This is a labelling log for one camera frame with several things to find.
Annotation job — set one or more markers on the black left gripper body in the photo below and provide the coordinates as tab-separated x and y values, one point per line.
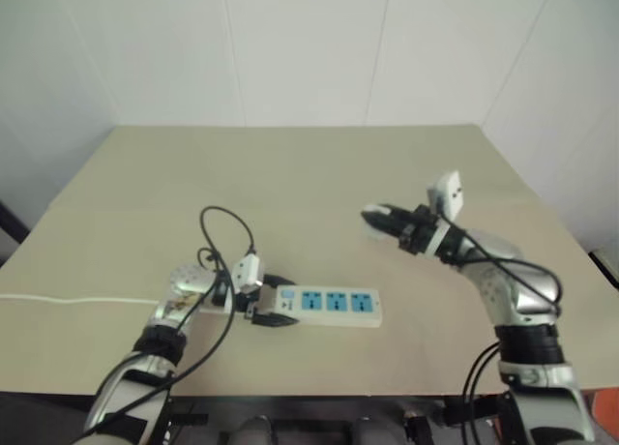
246	304

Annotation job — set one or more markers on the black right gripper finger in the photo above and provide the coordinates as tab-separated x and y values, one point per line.
387	214
389	228

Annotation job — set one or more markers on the dark rounded shape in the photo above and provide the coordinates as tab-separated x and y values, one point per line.
254	431

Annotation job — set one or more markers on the orange object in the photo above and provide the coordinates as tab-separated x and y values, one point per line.
605	411

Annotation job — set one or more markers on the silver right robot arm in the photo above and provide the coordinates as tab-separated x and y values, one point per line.
505	283

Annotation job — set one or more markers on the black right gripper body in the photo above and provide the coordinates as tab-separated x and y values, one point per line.
420	229

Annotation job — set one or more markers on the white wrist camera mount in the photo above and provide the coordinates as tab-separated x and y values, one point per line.
449	193
246	271

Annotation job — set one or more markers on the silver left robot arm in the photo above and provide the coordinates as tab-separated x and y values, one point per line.
189	281

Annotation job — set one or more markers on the dark object beside table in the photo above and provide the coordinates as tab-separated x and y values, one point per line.
10	227

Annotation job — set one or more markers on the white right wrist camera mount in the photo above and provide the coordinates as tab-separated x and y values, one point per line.
449	193

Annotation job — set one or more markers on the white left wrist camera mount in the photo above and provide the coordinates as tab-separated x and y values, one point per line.
246	271

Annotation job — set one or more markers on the white power strip blue sockets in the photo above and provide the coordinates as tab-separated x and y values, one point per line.
338	302

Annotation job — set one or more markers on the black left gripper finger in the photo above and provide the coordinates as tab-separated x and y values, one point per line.
280	280
273	320

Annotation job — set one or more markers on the black frame under table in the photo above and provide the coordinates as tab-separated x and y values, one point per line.
309	411

